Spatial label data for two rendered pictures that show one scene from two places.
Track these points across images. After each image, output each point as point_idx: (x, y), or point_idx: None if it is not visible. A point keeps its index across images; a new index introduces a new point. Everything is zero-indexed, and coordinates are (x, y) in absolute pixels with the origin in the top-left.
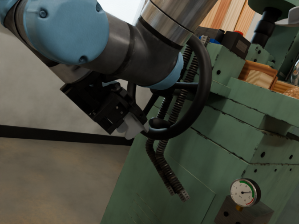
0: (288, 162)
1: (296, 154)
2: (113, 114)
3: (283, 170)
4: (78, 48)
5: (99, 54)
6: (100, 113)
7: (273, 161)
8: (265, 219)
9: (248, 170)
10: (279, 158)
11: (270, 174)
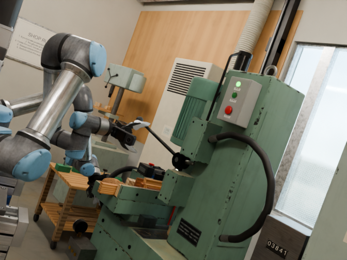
0: (129, 254)
1: (137, 250)
2: (90, 190)
3: (126, 259)
4: (66, 161)
5: (68, 162)
6: (87, 188)
7: (112, 236)
8: (75, 248)
9: (96, 227)
10: (117, 237)
11: (112, 250)
